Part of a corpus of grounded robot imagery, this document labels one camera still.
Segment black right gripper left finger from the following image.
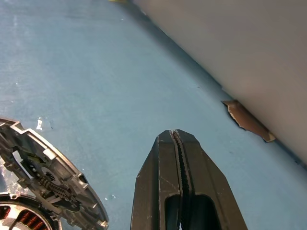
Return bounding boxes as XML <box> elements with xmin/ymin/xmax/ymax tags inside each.
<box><xmin>130</xmin><ymin>129</ymin><xmax>187</xmax><ymax>230</ymax></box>

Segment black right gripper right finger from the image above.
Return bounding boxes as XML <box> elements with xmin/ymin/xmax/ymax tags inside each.
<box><xmin>174</xmin><ymin>129</ymin><xmax>249</xmax><ymax>230</ymax></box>

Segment dark round hinged motor lid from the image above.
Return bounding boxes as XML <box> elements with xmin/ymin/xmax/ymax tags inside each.
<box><xmin>0</xmin><ymin>117</ymin><xmax>110</xmax><ymax>230</ymax></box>

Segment motor housing with copper windings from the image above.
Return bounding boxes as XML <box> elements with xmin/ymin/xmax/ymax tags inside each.
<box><xmin>0</xmin><ymin>193</ymin><xmax>63</xmax><ymax>230</ymax></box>

